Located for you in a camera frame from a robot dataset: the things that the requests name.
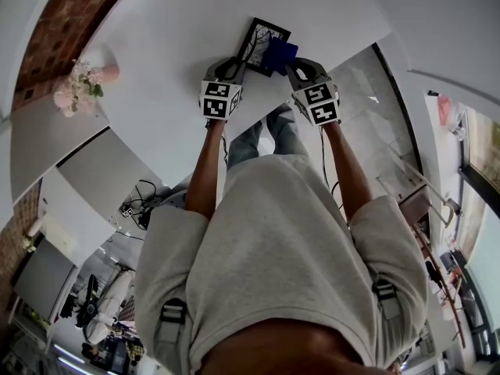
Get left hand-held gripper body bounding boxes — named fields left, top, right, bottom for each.
left=198, top=55, right=247, bottom=123

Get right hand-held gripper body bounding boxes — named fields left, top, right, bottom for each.
left=284, top=56, right=341, bottom=127

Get blue cleaning cloth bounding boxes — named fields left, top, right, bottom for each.
left=262, top=36, right=300, bottom=77

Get black picture frame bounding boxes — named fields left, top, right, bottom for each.
left=236, top=16, right=292, bottom=78

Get person's left forearm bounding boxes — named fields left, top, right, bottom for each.
left=184, top=119, right=230, bottom=222

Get person's right forearm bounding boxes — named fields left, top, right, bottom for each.
left=322, top=122, right=374, bottom=226

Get person's grey jeans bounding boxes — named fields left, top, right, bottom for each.
left=228, top=105, right=312, bottom=167

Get white table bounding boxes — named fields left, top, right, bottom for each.
left=56, top=0, right=394, bottom=226

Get white perforated stool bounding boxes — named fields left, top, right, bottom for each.
left=162, top=187, right=188, bottom=210

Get pink flower vase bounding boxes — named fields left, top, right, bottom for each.
left=87, top=52, right=120, bottom=84

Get pink bag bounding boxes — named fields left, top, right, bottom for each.
left=437, top=95, right=452, bottom=127

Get clear plastic bag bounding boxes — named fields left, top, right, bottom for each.
left=445, top=109, right=468, bottom=134

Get pink flower bouquet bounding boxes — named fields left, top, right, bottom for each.
left=52, top=60, right=105, bottom=117

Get person's grey shirt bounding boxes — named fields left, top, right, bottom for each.
left=134, top=154, right=430, bottom=375

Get small white side cabinet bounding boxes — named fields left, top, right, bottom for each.
left=38, top=168, right=118, bottom=267

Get brown wooden rack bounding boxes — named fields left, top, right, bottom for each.
left=413, top=224, right=468, bottom=349

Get small white flower vase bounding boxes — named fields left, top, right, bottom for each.
left=21, top=220, right=42, bottom=254

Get grey board panel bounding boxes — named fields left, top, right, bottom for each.
left=13, top=237, right=76, bottom=323

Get person's chin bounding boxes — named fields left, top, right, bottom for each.
left=198, top=318, right=368, bottom=375

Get black floor cables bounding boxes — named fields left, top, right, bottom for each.
left=119, top=180, right=157, bottom=230

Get chair with metal frame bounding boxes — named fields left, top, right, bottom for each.
left=377, top=146, right=462, bottom=230

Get grey harness strap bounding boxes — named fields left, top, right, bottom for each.
left=158, top=297, right=188, bottom=343
left=370, top=279, right=403, bottom=320

